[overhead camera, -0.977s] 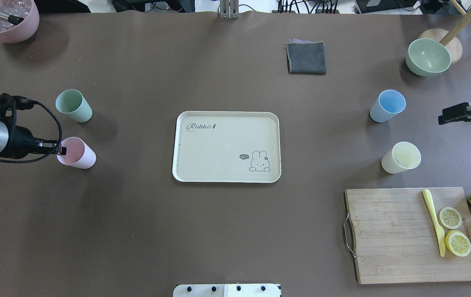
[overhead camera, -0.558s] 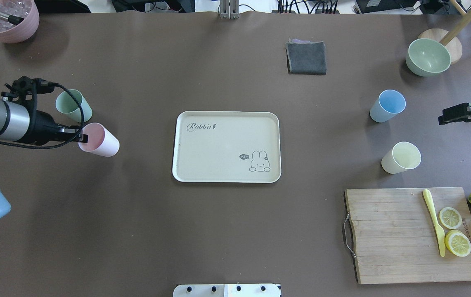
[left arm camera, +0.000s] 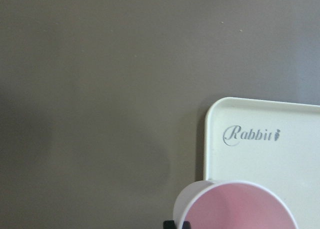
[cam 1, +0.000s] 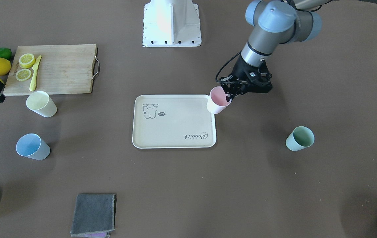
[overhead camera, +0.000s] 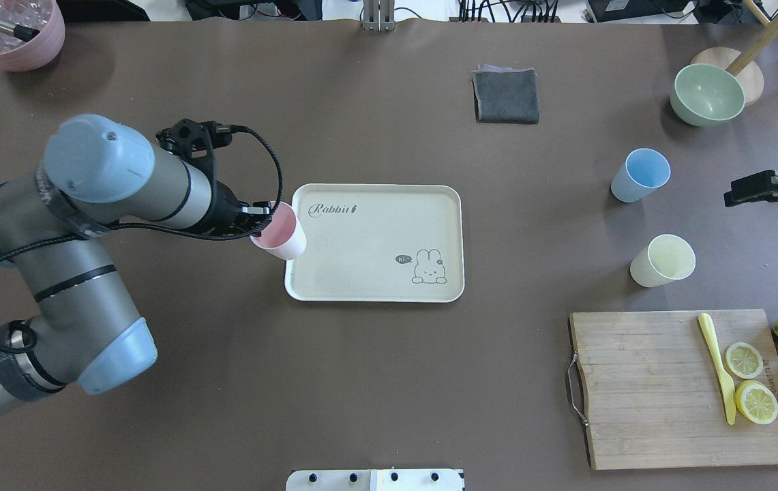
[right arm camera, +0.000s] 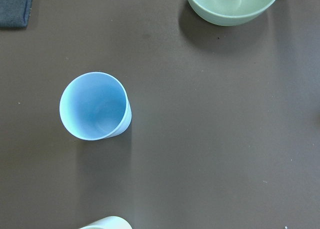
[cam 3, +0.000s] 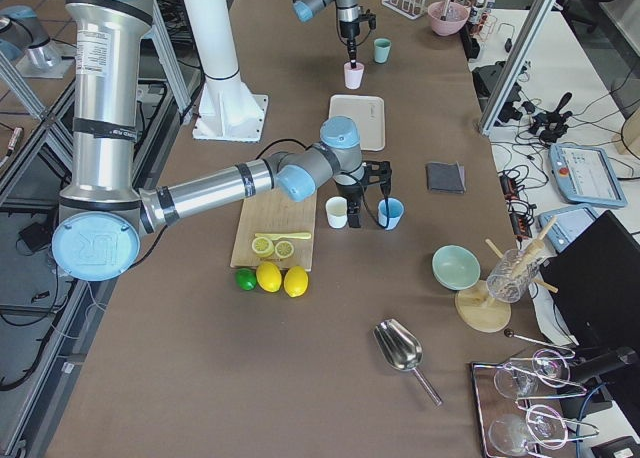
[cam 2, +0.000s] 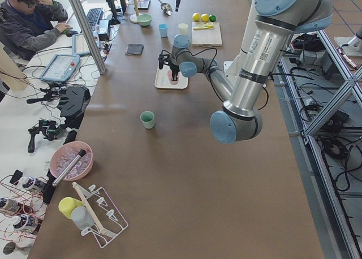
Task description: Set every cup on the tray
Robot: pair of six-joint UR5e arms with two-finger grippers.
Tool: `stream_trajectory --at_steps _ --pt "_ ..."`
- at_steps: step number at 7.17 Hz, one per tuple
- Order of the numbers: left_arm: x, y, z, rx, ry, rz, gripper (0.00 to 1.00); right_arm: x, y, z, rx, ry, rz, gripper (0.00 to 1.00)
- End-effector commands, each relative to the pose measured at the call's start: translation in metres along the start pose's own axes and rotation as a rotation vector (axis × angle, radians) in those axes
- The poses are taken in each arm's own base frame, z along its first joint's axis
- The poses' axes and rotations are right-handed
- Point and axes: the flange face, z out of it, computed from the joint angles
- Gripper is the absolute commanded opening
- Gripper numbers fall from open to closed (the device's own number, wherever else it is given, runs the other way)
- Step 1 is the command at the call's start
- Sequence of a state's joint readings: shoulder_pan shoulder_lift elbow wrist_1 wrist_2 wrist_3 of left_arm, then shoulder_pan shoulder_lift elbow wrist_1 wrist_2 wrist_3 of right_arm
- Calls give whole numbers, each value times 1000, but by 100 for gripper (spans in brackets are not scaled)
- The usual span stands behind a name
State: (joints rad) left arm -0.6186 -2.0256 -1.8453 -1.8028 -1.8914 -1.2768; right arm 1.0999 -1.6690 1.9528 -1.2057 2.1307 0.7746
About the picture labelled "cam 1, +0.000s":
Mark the lemon slice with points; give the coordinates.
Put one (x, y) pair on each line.
(23, 74)
(26, 61)

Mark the pale yellow cup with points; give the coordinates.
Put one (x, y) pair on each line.
(41, 103)

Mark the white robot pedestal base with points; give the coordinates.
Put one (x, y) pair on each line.
(171, 23)

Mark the green cup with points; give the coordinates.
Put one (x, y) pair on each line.
(300, 138)

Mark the bamboo cutting board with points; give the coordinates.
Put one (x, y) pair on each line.
(63, 69)

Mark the pink cup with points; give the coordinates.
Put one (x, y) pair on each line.
(217, 100)

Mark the lemon slice lower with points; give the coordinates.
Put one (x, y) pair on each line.
(23, 74)

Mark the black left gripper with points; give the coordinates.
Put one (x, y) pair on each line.
(240, 70)

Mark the grey folded cloth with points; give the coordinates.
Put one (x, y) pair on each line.
(94, 215)

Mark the blue cup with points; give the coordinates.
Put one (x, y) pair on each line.
(32, 146)

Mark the lemon slice upper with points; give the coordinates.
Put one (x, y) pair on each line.
(26, 61)

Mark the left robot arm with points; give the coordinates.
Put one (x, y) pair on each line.
(275, 22)

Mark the yellow plastic knife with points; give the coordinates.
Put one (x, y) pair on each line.
(35, 67)

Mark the green lime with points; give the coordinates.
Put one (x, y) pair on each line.
(5, 53)

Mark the cream rabbit tray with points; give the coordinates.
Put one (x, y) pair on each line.
(173, 121)

